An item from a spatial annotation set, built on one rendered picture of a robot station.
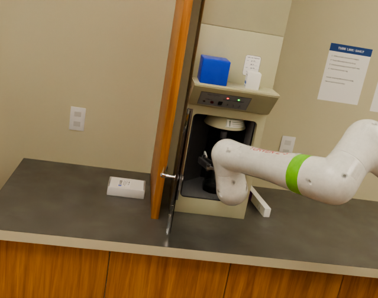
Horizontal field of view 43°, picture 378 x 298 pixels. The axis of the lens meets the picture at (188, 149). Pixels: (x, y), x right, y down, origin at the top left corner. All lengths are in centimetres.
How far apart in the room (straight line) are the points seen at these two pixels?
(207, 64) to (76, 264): 86
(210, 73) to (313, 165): 60
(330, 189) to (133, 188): 103
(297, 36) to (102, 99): 97
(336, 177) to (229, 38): 78
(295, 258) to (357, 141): 67
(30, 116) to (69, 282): 87
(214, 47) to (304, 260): 87
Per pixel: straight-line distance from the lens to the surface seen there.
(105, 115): 233
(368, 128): 138
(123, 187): 208
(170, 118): 178
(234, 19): 184
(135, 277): 185
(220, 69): 175
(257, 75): 180
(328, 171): 129
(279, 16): 188
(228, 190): 161
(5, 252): 186
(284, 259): 185
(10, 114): 241
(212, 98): 180
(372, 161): 137
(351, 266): 195
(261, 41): 187
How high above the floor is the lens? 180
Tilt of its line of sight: 18 degrees down
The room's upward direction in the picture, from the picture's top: 10 degrees clockwise
